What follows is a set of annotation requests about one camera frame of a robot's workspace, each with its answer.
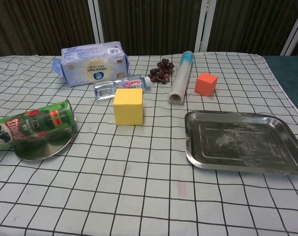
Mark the yellow foam cube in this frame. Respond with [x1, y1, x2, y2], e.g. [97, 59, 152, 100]
[113, 88, 144, 126]

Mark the green Pringles chip can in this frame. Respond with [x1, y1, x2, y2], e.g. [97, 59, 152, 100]
[0, 99, 78, 155]

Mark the dark purple grape bunch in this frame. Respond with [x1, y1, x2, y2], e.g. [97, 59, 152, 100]
[148, 58, 175, 85]

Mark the cling film roll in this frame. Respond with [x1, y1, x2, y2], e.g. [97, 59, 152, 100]
[168, 51, 195, 105]

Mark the clear plastic water bottle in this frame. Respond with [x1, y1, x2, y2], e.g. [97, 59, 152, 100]
[93, 74, 153, 101]

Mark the orange foam cube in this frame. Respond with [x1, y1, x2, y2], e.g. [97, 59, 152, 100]
[194, 72, 218, 96]

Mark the white black-grid tablecloth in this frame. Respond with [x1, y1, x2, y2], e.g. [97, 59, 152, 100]
[0, 53, 298, 236]

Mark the pale blue tissue pack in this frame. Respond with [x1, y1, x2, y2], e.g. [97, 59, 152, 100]
[52, 40, 130, 88]

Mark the rectangular steel tray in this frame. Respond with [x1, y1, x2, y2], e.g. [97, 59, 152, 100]
[184, 110, 298, 177]

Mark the round metal plate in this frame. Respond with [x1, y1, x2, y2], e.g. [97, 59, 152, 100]
[14, 126, 76, 162]

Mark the white screen frame post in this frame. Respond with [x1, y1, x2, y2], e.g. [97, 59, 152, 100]
[279, 0, 298, 56]
[87, 0, 105, 43]
[194, 0, 217, 52]

